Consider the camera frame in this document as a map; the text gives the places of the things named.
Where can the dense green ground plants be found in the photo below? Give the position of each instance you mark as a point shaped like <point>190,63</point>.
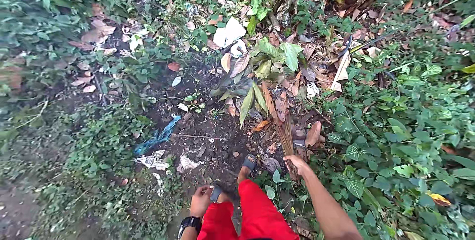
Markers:
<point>105,136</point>
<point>400,136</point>

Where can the person's left forearm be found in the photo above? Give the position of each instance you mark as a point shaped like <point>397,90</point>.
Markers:
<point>190,229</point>

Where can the person's right fingers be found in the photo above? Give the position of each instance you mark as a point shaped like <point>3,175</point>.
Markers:
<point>288,159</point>

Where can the thin brown twig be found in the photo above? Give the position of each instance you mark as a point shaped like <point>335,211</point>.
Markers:
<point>196,136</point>

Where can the blue plastic netting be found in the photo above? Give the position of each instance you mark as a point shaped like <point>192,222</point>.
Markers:
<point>159,138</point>

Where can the person's left hand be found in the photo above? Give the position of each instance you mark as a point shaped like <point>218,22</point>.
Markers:
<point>199,203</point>

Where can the person's left fingers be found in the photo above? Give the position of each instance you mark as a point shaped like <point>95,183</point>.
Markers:
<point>202,189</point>

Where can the pale whitish green leaf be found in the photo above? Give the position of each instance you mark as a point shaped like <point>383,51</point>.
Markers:
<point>176,81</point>

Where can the person's legs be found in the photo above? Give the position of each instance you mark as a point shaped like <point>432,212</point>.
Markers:
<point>259,210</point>

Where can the narrow white plastic strip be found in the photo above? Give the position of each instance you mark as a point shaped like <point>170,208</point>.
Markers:
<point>159,183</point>

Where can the person's right forearm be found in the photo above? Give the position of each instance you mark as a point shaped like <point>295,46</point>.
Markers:
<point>329,206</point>

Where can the crumpled white plastic sheet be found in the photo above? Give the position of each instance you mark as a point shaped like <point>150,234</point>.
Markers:
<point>232,31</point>

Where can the person's right hand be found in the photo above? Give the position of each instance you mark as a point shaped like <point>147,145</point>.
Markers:
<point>300,166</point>

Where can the long pale dry husk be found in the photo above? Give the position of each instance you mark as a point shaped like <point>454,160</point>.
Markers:
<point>341,69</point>

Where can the yellow and red leaf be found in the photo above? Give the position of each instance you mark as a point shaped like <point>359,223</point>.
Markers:
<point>439,199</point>

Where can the torn whitish plastic scrap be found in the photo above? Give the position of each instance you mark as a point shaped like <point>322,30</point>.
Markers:
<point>153,161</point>
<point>186,164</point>

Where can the reddish brown round leaf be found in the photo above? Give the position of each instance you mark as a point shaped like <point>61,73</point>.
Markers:
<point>173,66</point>

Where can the pile of fallen leaves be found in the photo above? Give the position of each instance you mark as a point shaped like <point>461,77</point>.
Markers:
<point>272,75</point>

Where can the small crumpled white scrap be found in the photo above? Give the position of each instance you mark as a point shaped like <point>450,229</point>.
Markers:
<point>312,90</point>

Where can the brown stick broom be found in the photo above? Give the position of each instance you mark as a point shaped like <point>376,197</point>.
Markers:
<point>286,138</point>

